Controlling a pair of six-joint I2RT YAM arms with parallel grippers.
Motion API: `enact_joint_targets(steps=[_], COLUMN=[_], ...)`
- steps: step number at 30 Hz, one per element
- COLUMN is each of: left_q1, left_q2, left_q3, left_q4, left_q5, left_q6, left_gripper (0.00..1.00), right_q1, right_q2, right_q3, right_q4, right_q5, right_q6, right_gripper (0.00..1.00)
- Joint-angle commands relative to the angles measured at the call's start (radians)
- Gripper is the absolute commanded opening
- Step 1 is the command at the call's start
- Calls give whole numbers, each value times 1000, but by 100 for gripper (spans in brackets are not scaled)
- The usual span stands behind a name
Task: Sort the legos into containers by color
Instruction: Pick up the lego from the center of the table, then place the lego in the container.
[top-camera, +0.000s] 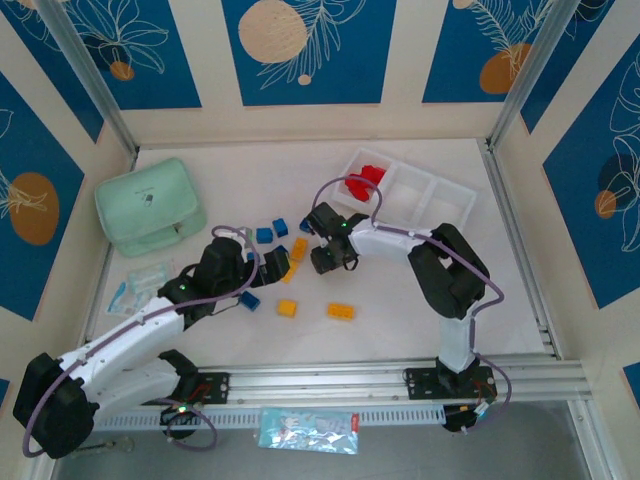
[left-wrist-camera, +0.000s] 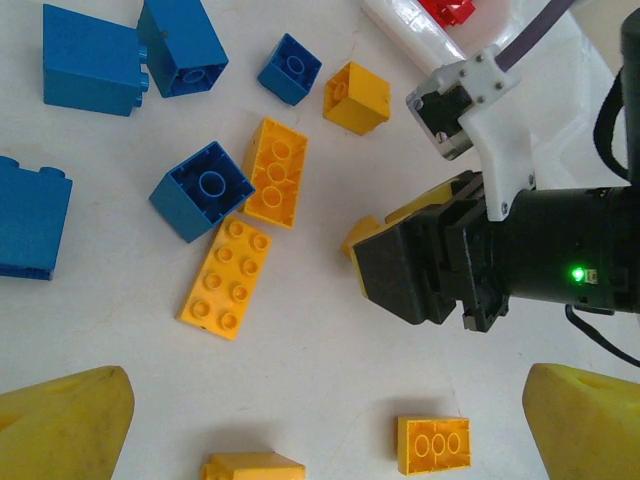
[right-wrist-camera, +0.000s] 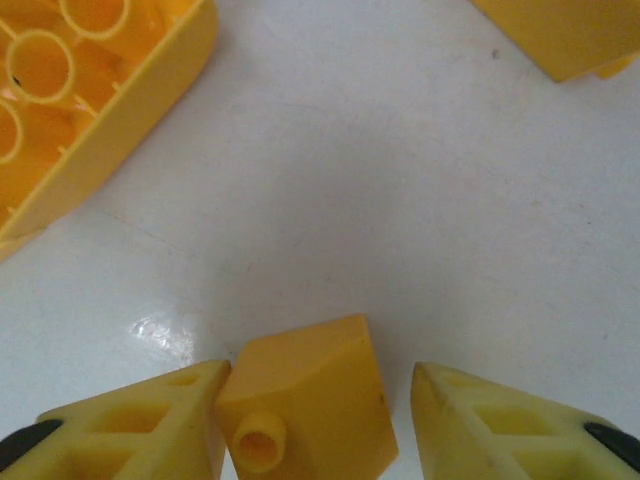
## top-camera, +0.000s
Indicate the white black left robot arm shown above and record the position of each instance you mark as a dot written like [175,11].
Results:
[135,377]

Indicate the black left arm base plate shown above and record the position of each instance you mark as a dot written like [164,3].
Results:
[220,387]

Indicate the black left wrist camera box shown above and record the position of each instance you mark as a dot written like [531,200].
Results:
[225,252]

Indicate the aluminium frame post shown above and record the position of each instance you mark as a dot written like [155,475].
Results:
[90,75]
[531,75]

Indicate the long yellow lego brick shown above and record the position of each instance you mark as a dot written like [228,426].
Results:
[341,311]

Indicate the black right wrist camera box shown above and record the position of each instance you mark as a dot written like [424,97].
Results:
[324,217]

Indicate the white three-compartment tray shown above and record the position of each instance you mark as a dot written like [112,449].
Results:
[410,187]

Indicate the mint green zip pouch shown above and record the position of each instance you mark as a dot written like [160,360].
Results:
[150,205]

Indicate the small light blue plastic tool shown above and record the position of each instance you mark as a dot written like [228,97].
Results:
[119,295]

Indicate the clear wrapped plastic packet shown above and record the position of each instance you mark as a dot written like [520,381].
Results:
[150,279]

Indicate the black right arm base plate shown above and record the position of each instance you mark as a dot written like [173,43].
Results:
[420,382]

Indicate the light blue printed packet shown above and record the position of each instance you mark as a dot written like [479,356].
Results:
[310,430]

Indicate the aluminium side rail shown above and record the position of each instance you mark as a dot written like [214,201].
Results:
[521,250]

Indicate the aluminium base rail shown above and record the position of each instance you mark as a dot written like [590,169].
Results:
[325,380]

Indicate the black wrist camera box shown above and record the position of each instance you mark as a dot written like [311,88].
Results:
[225,252]
[324,217]

